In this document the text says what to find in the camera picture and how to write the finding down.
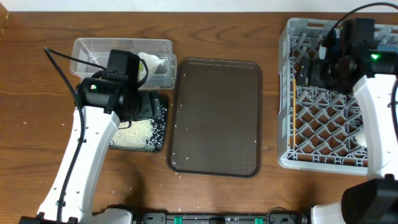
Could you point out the spilled rice pile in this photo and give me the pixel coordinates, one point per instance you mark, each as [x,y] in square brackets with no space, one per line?
[140,135]

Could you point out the wooden chopstick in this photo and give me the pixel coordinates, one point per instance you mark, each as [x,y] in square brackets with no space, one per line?
[294,112]

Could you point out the brown serving tray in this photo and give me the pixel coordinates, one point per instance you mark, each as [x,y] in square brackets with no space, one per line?
[216,126]

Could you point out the green yellow snack wrapper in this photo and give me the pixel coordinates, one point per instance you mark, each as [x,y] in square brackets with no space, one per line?
[141,67]

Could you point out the white green cup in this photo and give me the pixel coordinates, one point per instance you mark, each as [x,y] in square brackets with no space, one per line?
[361,138]

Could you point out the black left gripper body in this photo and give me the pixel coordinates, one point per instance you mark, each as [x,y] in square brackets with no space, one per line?
[148,106]

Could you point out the grey dishwasher rack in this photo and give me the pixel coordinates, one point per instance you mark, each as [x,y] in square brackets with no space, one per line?
[326,121]

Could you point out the black waste tray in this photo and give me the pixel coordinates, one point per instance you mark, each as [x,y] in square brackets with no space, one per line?
[158,133]

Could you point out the clear plastic bin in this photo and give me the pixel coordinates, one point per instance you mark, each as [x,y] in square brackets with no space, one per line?
[97,50]

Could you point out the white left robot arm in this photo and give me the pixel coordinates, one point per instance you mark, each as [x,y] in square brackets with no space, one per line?
[101,106]

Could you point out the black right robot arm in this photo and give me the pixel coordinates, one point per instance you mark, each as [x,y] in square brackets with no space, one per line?
[353,64]

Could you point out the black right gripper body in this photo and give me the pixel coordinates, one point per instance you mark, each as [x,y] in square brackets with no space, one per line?
[319,73]

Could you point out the white tissue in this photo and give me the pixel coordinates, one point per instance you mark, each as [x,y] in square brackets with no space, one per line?
[152,62]

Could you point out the dark blue plate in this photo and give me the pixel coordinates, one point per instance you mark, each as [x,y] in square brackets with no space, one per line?
[387,47]

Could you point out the black rail with green clips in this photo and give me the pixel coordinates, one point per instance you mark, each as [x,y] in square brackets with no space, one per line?
[277,215]

